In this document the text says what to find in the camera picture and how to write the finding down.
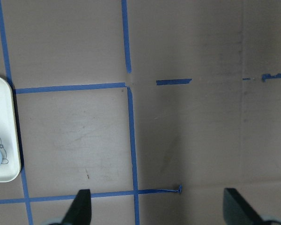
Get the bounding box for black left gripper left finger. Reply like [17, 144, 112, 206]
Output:
[60, 189, 92, 225]

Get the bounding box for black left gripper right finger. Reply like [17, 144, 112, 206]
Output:
[222, 188, 266, 225]

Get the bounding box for cream plastic tray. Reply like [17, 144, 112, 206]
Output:
[0, 77, 21, 183]

